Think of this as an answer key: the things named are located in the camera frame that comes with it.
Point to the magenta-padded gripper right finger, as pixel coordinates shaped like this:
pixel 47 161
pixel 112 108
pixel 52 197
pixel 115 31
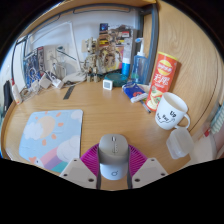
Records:
pixel 150 171

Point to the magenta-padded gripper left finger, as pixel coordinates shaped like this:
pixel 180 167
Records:
pixel 77 171

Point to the white and grey computer mouse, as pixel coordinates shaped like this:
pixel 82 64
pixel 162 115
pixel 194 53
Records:
pixel 113 153

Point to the pastel sun cloud mouse pad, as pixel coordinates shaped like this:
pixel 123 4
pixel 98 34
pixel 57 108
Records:
pixel 50 140

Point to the translucent plastic container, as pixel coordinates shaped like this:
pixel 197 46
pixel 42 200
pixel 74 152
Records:
pixel 180 143

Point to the white printed mug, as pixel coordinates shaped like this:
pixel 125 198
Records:
pixel 170 111

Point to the dark pen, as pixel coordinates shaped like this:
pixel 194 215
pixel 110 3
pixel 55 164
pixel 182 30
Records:
pixel 145 107

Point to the blue tissue pack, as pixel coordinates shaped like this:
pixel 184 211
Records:
pixel 133 92

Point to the striped hanging towel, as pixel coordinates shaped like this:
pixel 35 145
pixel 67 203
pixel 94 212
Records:
pixel 218 120

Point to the white power strip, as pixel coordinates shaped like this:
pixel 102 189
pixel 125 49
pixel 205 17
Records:
pixel 57 83

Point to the small white desk clock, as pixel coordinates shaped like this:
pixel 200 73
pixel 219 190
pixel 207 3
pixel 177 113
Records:
pixel 107 84

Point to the red chip can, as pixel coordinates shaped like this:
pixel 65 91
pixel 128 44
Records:
pixel 161 80

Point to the white desk lamp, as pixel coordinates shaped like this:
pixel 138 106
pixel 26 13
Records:
pixel 76 77

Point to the white power adapter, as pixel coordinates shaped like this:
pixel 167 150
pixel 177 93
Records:
pixel 44 80

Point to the teal round tin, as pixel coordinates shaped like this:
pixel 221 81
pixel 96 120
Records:
pixel 119 79

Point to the black bag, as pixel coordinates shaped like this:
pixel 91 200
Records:
pixel 6 96

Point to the blue spray bottle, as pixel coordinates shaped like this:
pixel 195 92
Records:
pixel 140 68

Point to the beige robot model figure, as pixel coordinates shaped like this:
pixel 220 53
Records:
pixel 91 61

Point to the white tube with blue cap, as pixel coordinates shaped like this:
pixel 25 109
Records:
pixel 126 63

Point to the blue model kit box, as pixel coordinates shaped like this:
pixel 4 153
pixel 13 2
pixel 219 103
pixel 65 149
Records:
pixel 32 68

